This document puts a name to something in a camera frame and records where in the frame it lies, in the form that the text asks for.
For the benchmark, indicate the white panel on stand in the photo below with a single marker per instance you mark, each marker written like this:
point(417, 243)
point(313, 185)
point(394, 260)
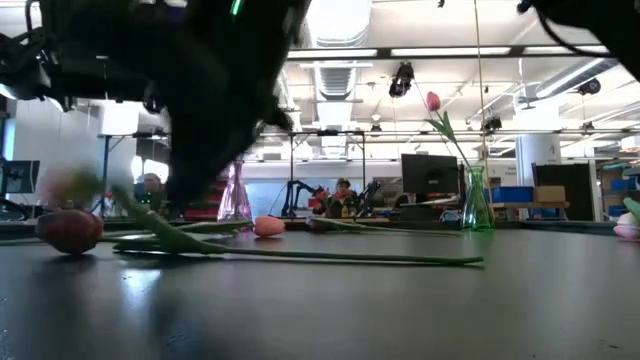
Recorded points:
point(120, 120)

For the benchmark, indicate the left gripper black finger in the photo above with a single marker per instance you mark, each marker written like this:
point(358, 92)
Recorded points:
point(182, 187)

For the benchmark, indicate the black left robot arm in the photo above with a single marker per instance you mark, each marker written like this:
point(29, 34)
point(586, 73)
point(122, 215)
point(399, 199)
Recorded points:
point(90, 60)

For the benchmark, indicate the green glass vase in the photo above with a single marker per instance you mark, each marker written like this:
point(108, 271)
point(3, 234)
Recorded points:
point(477, 210)

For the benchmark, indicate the wooden bench table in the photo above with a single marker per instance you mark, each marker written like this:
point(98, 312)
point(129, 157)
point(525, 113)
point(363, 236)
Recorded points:
point(530, 204)

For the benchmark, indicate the purple glass vase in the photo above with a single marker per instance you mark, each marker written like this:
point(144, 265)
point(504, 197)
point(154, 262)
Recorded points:
point(235, 205)

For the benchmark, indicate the silver ceiling pipe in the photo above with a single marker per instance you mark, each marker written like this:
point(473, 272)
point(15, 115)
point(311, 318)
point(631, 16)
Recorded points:
point(570, 77)

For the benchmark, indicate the long ceiling light strip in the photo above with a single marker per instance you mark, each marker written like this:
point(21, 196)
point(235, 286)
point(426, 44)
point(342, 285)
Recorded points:
point(450, 51)

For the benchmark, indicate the black ceiling camera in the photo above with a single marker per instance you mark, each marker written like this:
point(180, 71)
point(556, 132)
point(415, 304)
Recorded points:
point(590, 86)
point(401, 82)
point(492, 124)

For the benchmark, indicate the red stacked crates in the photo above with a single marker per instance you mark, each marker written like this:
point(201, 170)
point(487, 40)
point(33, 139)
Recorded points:
point(207, 212)

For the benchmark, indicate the black computer monitor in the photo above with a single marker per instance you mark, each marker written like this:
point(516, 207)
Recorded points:
point(430, 172)
point(20, 176)

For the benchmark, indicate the blue storage bin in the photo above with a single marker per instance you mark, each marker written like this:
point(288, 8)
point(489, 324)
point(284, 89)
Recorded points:
point(510, 194)

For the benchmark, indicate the silver ventilation duct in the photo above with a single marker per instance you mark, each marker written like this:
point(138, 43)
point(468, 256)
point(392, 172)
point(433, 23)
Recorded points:
point(337, 80)

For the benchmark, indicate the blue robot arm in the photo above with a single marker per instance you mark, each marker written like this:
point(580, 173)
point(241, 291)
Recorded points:
point(290, 200)

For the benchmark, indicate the black table mat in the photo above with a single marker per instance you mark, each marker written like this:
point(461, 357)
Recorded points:
point(350, 310)

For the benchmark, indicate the black metal rig frame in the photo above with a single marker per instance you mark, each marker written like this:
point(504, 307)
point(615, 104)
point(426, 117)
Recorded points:
point(327, 133)

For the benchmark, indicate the shelf with blue bins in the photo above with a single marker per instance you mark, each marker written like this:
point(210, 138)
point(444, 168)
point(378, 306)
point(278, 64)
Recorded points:
point(620, 186)

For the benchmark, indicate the person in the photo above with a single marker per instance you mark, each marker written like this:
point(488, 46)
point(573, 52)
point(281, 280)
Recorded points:
point(343, 197)
point(151, 184)

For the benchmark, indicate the brown cardboard box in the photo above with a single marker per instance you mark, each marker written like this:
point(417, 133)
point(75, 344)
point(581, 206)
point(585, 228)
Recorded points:
point(550, 194)

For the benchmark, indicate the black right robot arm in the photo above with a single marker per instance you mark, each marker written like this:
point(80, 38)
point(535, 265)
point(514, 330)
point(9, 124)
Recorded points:
point(615, 30)

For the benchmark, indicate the dark robot arm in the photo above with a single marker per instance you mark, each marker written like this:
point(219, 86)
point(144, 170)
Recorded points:
point(371, 192)

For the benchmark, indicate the black cabinet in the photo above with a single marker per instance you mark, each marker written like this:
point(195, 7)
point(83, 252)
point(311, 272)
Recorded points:
point(580, 190)

